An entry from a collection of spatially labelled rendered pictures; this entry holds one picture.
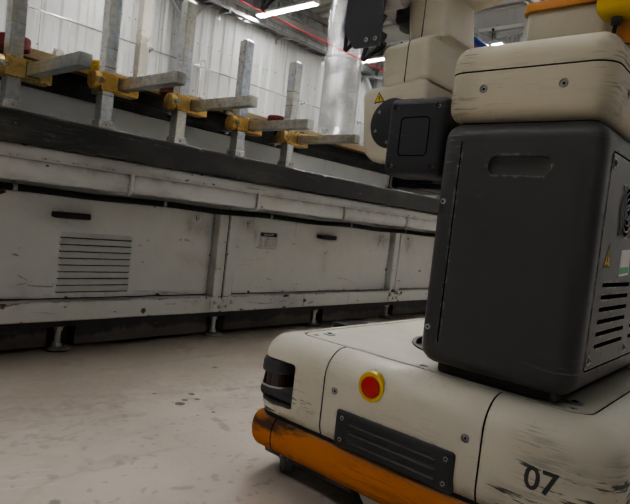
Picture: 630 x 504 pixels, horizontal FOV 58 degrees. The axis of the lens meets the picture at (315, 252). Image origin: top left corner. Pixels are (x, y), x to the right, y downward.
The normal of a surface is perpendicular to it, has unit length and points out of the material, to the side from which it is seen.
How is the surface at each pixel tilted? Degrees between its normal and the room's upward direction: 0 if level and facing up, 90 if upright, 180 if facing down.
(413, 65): 90
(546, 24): 92
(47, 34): 90
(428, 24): 90
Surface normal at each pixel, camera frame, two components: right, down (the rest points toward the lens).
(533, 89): -0.65, -0.04
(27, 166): 0.75, 0.12
